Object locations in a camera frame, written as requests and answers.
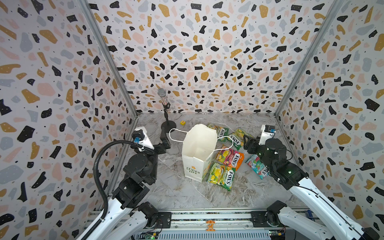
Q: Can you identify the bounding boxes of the yellow-green Fox's candy bag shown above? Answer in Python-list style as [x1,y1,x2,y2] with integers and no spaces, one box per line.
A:
[228,129,253,150]

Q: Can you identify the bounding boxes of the orange Fox's candy bag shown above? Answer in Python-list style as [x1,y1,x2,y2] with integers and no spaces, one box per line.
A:
[215,148,245,171]

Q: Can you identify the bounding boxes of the green Fox's candy bag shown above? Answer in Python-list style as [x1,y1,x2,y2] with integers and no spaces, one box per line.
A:
[207,124,229,142]
[207,163,236,192]

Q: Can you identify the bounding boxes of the white paper shopping bag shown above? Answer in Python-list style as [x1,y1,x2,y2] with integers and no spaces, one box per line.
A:
[169,124,232,183]

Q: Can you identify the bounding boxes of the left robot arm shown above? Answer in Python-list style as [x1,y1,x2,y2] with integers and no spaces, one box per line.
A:
[79,127,172,240]

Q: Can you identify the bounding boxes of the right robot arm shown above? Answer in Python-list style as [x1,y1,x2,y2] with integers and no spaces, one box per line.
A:
[244,136,380,240]

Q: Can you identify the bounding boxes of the microphone on black stand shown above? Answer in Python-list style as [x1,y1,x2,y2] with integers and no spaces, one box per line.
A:
[158,88,177,133]

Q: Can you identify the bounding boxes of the green circuit board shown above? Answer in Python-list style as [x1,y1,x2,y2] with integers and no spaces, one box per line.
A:
[137,232,159,240]

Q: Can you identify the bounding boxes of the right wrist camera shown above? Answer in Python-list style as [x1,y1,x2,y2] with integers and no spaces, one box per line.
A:
[259,125,276,146]

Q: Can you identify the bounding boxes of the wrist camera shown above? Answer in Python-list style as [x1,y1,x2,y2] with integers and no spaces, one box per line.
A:
[259,125,276,146]
[132,127,155,152]

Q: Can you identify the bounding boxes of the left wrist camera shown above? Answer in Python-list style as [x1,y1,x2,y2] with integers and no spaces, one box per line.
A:
[132,127,155,152]

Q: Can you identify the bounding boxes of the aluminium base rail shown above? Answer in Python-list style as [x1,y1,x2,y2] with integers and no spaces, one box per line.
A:
[88,206,306,240]

